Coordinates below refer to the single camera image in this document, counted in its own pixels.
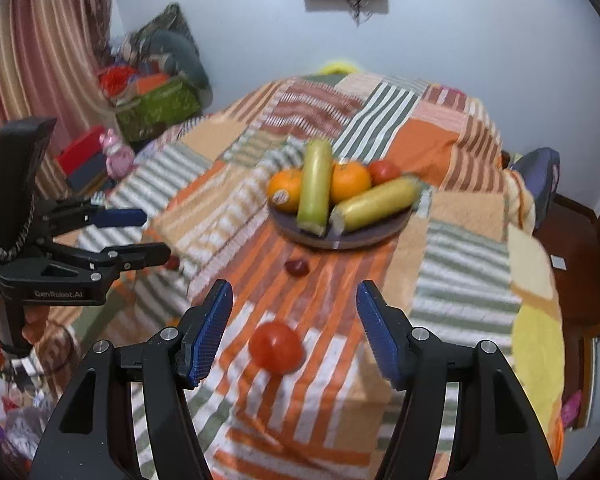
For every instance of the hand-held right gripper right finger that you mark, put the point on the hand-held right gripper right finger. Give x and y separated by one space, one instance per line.
380 335

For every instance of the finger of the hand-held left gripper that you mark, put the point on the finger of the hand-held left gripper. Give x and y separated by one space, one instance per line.
145 255
122 217

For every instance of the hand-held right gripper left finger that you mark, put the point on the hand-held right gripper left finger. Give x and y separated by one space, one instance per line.
207 340

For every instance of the red tomato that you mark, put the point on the red tomato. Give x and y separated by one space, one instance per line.
276 346
384 172

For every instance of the dark purple plate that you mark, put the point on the dark purple plate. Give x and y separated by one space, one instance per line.
360 237

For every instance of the yellow-green corn cob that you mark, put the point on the yellow-green corn cob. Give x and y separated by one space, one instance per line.
375 204
315 185

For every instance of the orange with sticker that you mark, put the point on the orange with sticker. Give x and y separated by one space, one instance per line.
285 191

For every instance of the large orange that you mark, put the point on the large orange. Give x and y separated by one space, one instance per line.
350 182

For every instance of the person's left hand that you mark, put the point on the person's left hand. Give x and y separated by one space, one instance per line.
36 325

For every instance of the dark blue box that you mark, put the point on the dark blue box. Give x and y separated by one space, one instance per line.
87 175

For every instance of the pink plush toy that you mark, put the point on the pink plush toy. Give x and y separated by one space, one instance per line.
117 155

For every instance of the red box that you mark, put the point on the red box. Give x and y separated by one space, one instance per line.
80 150

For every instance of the striped patchwork blanket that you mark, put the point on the striped patchwork blanket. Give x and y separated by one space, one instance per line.
455 260

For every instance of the small dark red fruit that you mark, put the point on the small dark red fruit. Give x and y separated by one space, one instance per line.
297 267

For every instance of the green patterned box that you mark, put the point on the green patterned box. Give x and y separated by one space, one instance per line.
160 110

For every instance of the striped red curtain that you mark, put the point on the striped red curtain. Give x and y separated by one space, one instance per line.
35 60

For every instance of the orange box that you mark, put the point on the orange box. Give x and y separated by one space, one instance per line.
152 84

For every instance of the red plastic bag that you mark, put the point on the red plastic bag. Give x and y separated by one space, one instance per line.
115 80

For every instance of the dark patterned pillow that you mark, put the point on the dark patterned pillow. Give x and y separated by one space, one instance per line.
167 22

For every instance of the pink slipper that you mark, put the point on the pink slipper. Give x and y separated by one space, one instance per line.
571 409

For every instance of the grey-blue chair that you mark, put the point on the grey-blue chair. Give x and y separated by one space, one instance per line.
537 180

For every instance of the yellow chair back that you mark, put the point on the yellow chair back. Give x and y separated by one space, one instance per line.
337 66

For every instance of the white wall socket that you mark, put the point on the white wall socket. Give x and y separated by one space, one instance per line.
558 262

